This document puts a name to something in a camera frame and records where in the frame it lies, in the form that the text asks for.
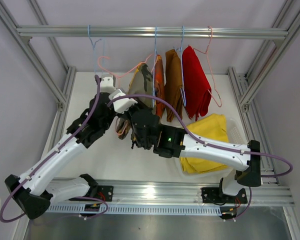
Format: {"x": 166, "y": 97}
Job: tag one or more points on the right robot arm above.
{"x": 169, "y": 141}

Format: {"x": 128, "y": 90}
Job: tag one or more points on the blue hanger of yellow trousers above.
{"x": 95, "y": 50}

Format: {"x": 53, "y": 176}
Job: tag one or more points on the red trousers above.
{"x": 196, "y": 85}

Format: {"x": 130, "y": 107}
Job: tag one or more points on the pink hanger of yellow camouflage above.
{"x": 122, "y": 72}

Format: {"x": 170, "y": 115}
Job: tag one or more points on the aluminium frame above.
{"x": 285, "y": 38}

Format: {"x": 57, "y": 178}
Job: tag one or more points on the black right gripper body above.
{"x": 131, "y": 111}

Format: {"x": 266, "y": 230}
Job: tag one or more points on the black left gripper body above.
{"x": 105, "y": 123}

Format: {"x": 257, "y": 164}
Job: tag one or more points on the pink hanger of red trousers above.
{"x": 206, "y": 53}

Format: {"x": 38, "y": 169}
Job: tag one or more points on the blue hanger of brown trousers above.
{"x": 183, "y": 94}

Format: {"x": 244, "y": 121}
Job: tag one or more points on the orange brown camouflage trousers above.
{"x": 159, "y": 84}

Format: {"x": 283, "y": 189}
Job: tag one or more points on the slotted cable duct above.
{"x": 131, "y": 209}

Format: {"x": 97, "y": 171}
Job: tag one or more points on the blue hanger of orange camouflage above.
{"x": 154, "y": 65}

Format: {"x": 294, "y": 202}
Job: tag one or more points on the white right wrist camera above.
{"x": 121, "y": 105}

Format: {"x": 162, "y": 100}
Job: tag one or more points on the white plastic basket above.
{"x": 235, "y": 136}

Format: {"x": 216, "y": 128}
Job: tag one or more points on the yellow grey camouflage trousers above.
{"x": 137, "y": 114}

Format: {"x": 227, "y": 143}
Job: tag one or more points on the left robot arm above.
{"x": 32, "y": 190}

